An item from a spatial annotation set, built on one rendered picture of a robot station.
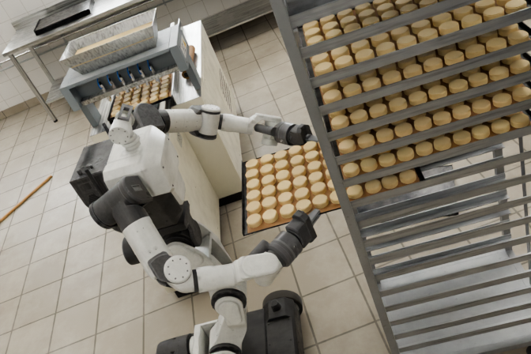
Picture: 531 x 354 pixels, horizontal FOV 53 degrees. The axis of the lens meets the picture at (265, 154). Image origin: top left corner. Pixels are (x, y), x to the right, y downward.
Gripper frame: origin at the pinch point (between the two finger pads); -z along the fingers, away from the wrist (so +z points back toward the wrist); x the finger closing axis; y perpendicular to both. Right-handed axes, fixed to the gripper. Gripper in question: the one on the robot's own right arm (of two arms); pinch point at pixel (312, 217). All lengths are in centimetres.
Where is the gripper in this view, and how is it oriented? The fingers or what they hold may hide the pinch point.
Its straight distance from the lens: 169.6
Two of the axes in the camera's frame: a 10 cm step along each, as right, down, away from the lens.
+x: -3.3, -7.7, -5.5
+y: -7.0, -2.0, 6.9
